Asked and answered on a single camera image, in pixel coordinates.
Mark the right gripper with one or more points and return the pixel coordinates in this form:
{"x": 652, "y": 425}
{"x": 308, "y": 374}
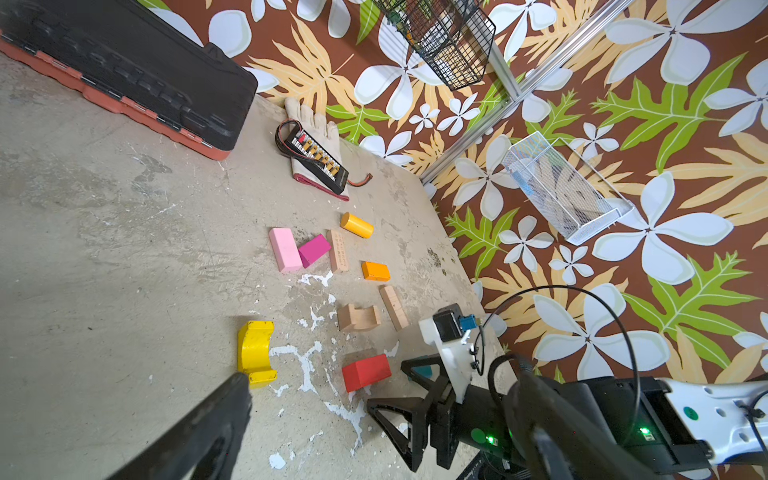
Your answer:
{"x": 561, "y": 429}

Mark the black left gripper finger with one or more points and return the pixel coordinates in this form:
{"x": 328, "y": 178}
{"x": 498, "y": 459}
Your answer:
{"x": 204, "y": 444}

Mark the red block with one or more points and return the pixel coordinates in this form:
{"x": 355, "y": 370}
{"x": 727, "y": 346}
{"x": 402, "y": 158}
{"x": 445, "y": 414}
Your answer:
{"x": 366, "y": 372}

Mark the natural wood arch block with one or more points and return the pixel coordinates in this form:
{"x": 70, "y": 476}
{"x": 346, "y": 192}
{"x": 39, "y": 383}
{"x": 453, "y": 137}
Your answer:
{"x": 358, "y": 319}

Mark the orange block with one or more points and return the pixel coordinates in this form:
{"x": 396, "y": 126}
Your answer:
{"x": 375, "y": 272}

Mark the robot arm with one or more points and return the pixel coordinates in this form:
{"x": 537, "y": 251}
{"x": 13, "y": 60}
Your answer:
{"x": 673, "y": 427}

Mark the yellow cylinder block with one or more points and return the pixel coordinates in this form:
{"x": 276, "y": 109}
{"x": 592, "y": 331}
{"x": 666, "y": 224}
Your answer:
{"x": 357, "y": 226}

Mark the teal block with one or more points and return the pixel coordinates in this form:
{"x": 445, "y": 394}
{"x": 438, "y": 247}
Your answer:
{"x": 424, "y": 370}

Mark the yellow arch block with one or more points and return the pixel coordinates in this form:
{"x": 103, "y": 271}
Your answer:
{"x": 253, "y": 357}

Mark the natural wood long block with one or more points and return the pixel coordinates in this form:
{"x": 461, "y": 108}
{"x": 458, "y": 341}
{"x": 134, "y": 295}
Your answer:
{"x": 394, "y": 307}

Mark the natural wood flat block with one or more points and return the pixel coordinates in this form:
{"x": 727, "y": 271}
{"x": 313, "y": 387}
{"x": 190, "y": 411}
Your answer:
{"x": 338, "y": 256}

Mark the light pink rectangular block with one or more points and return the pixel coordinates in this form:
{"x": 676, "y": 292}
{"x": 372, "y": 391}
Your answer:
{"x": 285, "y": 249}

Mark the magenta block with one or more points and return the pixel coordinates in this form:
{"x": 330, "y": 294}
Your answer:
{"x": 313, "y": 250}

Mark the white work glove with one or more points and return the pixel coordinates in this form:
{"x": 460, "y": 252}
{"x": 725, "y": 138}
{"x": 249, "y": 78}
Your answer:
{"x": 325, "y": 133}

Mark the black and red tool case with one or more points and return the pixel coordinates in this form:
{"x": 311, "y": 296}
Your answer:
{"x": 131, "y": 61}

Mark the white wire basket right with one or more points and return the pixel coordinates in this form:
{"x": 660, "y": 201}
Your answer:
{"x": 571, "y": 194}

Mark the black charging board with cables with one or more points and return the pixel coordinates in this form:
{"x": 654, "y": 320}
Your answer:
{"x": 324, "y": 171}

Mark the black wire basket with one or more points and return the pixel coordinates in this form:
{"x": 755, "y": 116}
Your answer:
{"x": 454, "y": 38}

